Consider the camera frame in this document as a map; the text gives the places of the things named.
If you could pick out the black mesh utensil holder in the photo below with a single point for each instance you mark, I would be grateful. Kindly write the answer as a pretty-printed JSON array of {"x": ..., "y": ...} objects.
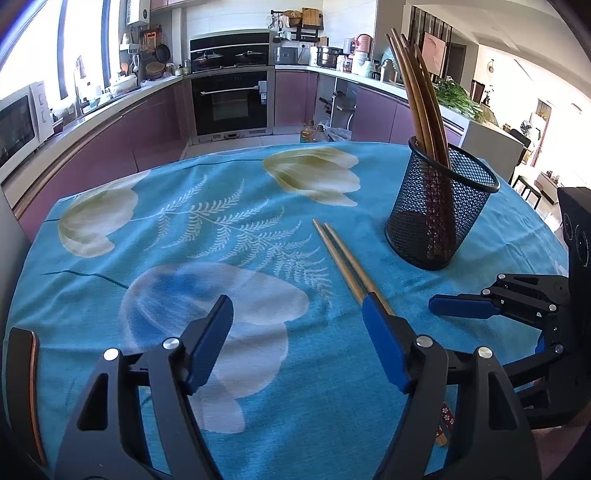
[{"x": 415, "y": 230}]

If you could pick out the person's right forearm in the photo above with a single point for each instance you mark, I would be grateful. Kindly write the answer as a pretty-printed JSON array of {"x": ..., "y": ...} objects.
[{"x": 554, "y": 457}]

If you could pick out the black stool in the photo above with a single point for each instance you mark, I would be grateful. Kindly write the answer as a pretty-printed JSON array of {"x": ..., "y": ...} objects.
[{"x": 526, "y": 184}]

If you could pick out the yellow cooking oil bottle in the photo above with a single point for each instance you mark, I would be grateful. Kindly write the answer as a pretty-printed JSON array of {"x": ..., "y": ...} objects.
[{"x": 308, "y": 134}]

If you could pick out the dark chair back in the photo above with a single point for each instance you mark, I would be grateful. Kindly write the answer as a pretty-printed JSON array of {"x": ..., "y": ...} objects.
[{"x": 18, "y": 392}]

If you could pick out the kitchen window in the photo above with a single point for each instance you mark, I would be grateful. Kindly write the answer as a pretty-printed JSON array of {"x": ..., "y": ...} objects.
[{"x": 27, "y": 46}]

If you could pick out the steel thermos flask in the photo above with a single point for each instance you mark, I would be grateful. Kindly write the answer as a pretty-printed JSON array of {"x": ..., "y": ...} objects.
[{"x": 388, "y": 71}]

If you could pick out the green and white jug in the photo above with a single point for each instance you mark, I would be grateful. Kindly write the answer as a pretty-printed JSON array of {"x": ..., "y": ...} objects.
[{"x": 367, "y": 70}]

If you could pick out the pink wall picture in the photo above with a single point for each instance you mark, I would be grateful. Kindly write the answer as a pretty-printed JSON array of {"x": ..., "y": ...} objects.
[{"x": 435, "y": 53}]

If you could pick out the blue floral tablecloth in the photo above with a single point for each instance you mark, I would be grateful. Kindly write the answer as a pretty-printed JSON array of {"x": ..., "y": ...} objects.
[{"x": 295, "y": 369}]

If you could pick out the white microwave oven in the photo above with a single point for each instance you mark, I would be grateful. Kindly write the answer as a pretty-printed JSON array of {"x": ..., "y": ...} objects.
[{"x": 23, "y": 124}]

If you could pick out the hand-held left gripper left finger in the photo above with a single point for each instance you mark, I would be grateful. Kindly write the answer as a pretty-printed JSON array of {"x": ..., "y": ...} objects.
[{"x": 210, "y": 341}]

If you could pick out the black built-in oven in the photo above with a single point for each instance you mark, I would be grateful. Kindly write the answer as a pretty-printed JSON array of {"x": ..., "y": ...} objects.
[{"x": 231, "y": 110}]

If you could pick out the white water heater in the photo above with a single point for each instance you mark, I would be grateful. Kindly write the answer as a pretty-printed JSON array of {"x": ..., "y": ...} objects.
[{"x": 138, "y": 11}]

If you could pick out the hanging black frying pan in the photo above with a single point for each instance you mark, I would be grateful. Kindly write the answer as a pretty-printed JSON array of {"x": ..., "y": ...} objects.
[{"x": 162, "y": 53}]

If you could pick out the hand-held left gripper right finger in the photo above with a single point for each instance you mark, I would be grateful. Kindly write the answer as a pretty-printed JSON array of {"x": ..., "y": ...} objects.
[{"x": 383, "y": 341}]

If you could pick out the woven basket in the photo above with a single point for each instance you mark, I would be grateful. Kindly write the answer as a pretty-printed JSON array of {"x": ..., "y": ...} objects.
[{"x": 155, "y": 70}]

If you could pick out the steel sink faucet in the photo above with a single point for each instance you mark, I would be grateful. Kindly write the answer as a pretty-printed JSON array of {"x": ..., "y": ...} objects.
[{"x": 81, "y": 87}]

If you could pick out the clear plastic bag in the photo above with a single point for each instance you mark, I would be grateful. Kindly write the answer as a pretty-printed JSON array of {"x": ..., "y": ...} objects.
[{"x": 340, "y": 135}]

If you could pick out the wooden cutting board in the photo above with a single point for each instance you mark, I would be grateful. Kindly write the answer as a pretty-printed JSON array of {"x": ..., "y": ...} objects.
[{"x": 311, "y": 17}]

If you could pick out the black wall rack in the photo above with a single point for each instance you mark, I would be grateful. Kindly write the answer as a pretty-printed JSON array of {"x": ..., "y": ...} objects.
[{"x": 291, "y": 33}]

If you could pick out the white kitchen counter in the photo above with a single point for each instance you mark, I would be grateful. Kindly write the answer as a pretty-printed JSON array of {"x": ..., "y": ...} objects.
[{"x": 494, "y": 152}]

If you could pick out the bunch of leafy greens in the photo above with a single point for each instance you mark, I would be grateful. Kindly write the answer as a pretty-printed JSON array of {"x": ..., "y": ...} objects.
[{"x": 457, "y": 99}]

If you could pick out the stainless steel stockpot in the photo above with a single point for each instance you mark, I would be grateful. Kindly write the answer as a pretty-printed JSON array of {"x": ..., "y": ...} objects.
[{"x": 329, "y": 57}]

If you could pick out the black range hood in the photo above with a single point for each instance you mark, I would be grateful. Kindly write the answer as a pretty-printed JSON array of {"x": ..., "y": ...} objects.
[{"x": 231, "y": 44}]

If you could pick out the grey metal appliance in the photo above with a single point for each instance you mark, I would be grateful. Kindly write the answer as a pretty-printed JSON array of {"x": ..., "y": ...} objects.
[{"x": 341, "y": 108}]

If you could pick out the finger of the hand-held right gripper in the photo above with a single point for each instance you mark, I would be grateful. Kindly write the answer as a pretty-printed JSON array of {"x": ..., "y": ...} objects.
[
  {"x": 461, "y": 307},
  {"x": 540, "y": 364}
]

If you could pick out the brown tumbler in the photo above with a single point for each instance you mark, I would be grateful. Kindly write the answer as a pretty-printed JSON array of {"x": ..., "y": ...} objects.
[{"x": 477, "y": 92}]

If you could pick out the purple kitchen cabinet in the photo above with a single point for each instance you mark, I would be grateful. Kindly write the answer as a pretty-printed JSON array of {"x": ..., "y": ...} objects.
[
  {"x": 295, "y": 99},
  {"x": 378, "y": 115},
  {"x": 115, "y": 147}
]

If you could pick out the lidded cooking pot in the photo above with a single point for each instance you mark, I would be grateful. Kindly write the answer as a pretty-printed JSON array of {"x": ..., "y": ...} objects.
[{"x": 249, "y": 57}]

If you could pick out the pink electric kettle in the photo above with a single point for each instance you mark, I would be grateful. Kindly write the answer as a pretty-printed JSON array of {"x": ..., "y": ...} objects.
[{"x": 364, "y": 44}]

